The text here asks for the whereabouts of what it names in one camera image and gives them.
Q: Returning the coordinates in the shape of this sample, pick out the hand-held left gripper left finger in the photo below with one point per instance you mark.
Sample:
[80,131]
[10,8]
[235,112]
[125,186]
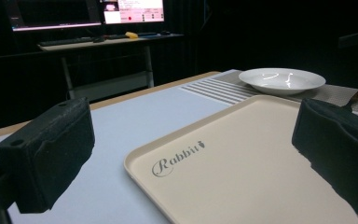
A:
[48,155]

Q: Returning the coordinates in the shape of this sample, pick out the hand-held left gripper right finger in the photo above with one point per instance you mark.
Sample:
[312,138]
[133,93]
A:
[338,146]

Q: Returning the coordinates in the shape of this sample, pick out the white shallow bowl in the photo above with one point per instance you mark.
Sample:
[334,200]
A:
[282,81]

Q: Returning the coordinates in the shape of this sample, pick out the beige plastic tray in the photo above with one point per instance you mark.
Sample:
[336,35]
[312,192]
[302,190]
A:
[245,168]

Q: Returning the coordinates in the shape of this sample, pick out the white desk with metal legs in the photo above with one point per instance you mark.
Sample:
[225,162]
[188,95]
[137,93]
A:
[105,62]

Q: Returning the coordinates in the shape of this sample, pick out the black keyboard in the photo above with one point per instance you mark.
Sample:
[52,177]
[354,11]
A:
[65,40]

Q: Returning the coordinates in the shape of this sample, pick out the grey striped placemat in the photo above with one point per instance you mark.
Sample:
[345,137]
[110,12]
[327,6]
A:
[230,87]

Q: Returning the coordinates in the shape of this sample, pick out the dark monitor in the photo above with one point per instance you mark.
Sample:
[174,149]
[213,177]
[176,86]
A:
[52,14]

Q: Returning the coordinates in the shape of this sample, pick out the yellow object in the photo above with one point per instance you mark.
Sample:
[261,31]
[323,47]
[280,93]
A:
[131,35]

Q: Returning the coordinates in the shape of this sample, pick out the bright monitor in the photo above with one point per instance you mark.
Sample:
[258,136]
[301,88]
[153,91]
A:
[133,11]

